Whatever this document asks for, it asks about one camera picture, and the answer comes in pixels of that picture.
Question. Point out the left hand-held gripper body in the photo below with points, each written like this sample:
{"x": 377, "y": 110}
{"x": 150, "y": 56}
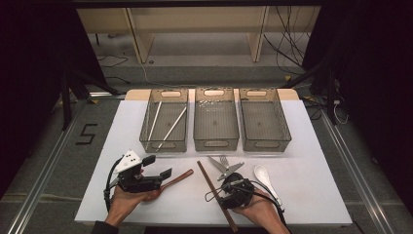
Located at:
{"x": 136, "y": 182}

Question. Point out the person's right hand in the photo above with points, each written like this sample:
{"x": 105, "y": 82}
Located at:
{"x": 263, "y": 209}

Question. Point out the aluminium floor rail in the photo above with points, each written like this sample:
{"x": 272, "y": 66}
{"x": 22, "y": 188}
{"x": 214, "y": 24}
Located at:
{"x": 354, "y": 172}
{"x": 45, "y": 175}

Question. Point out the beige wooden desk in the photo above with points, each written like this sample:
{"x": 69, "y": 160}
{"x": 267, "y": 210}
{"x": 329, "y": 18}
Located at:
{"x": 142, "y": 42}

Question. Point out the brown wooden spoon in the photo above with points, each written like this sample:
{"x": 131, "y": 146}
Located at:
{"x": 178, "y": 178}

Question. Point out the smoky clear plastic bin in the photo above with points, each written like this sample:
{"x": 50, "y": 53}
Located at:
{"x": 168, "y": 112}
{"x": 264, "y": 126}
{"x": 216, "y": 126}

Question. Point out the black curtain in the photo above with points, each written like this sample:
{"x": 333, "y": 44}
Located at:
{"x": 373, "y": 65}
{"x": 32, "y": 65}

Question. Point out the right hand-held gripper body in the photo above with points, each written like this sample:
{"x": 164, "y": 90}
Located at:
{"x": 238, "y": 193}

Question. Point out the white chopstick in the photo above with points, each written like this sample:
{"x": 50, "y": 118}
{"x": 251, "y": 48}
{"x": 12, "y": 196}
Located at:
{"x": 155, "y": 121}
{"x": 171, "y": 128}

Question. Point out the person's left hand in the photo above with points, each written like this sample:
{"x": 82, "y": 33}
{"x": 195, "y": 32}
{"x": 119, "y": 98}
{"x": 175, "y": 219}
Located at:
{"x": 125, "y": 203}

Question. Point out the black frame beam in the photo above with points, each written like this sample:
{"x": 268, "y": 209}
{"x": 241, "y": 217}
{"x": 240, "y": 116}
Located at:
{"x": 195, "y": 3}

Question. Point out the white ceramic spoon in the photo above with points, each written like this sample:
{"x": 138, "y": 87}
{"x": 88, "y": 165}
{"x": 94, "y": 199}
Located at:
{"x": 261, "y": 174}

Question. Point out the black metal stand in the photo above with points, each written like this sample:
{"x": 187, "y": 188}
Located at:
{"x": 331, "y": 97}
{"x": 66, "y": 107}

